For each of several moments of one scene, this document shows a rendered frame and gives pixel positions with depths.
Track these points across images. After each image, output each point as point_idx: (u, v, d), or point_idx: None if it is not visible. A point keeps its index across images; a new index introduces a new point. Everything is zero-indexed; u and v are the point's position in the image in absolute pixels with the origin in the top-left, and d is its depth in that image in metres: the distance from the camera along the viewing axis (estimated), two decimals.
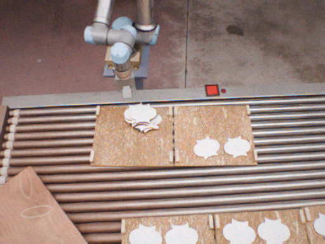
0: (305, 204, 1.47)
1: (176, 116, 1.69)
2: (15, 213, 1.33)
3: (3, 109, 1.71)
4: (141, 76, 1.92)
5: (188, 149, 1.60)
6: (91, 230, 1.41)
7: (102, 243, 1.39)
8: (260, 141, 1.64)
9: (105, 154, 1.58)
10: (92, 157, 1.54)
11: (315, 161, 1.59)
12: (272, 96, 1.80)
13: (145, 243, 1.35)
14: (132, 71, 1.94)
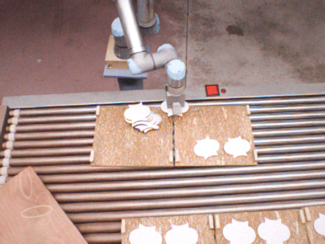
0: (305, 204, 1.47)
1: (176, 116, 1.69)
2: (15, 213, 1.33)
3: (3, 109, 1.71)
4: (141, 76, 1.92)
5: (188, 149, 1.60)
6: (91, 230, 1.41)
7: (102, 243, 1.39)
8: (260, 141, 1.64)
9: (105, 154, 1.58)
10: (92, 157, 1.54)
11: (315, 161, 1.59)
12: (272, 96, 1.80)
13: (145, 243, 1.35)
14: None
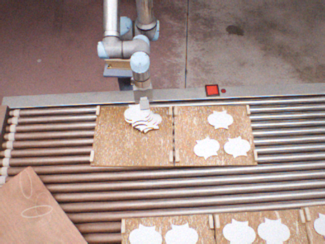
0: (305, 204, 1.47)
1: (176, 116, 1.69)
2: (15, 213, 1.33)
3: (3, 109, 1.71)
4: None
5: (188, 149, 1.60)
6: (91, 230, 1.41)
7: (102, 243, 1.39)
8: (260, 141, 1.64)
9: (105, 154, 1.58)
10: (92, 157, 1.54)
11: (315, 161, 1.59)
12: (272, 96, 1.80)
13: (145, 243, 1.35)
14: None
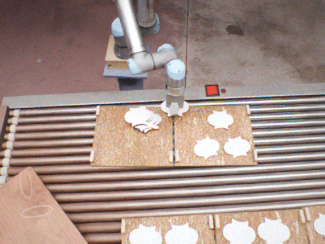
0: (305, 204, 1.47)
1: (176, 116, 1.69)
2: (15, 213, 1.33)
3: (3, 109, 1.71)
4: (141, 76, 1.92)
5: (188, 149, 1.60)
6: (91, 230, 1.41)
7: (102, 243, 1.39)
8: (260, 141, 1.64)
9: (105, 154, 1.58)
10: (92, 157, 1.54)
11: (315, 161, 1.59)
12: (272, 96, 1.80)
13: (145, 243, 1.35)
14: None
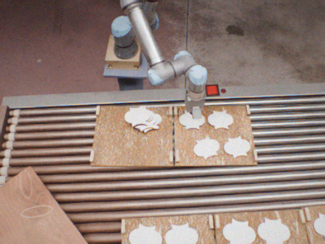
0: (305, 204, 1.47)
1: (176, 116, 1.69)
2: (15, 213, 1.33)
3: (3, 109, 1.71)
4: (141, 76, 1.92)
5: (188, 149, 1.60)
6: (91, 230, 1.41)
7: (102, 243, 1.39)
8: (260, 141, 1.64)
9: (105, 154, 1.58)
10: (92, 157, 1.54)
11: (315, 161, 1.59)
12: (272, 96, 1.80)
13: (145, 243, 1.35)
14: (132, 71, 1.94)
